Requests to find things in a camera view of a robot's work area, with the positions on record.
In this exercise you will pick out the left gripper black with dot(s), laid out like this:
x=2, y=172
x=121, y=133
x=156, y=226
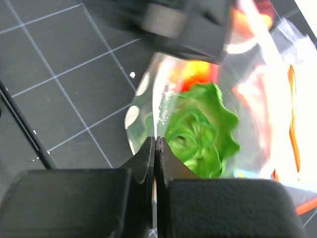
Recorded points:
x=186, y=29

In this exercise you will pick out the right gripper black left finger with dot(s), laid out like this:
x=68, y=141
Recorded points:
x=84, y=203

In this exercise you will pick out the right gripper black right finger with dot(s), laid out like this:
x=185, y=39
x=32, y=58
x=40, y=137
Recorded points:
x=192, y=207

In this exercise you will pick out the orange red tomato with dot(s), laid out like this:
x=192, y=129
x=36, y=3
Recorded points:
x=194, y=72

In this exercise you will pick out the green lettuce head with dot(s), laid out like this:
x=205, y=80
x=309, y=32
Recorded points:
x=200, y=131

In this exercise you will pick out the clear dotted zip bag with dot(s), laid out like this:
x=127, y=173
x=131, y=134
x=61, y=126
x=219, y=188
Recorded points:
x=232, y=91

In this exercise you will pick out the pile of zip bags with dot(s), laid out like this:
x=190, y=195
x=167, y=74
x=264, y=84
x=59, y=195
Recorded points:
x=294, y=138

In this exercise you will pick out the black grid cutting mat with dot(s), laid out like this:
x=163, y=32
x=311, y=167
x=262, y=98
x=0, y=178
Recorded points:
x=76, y=118

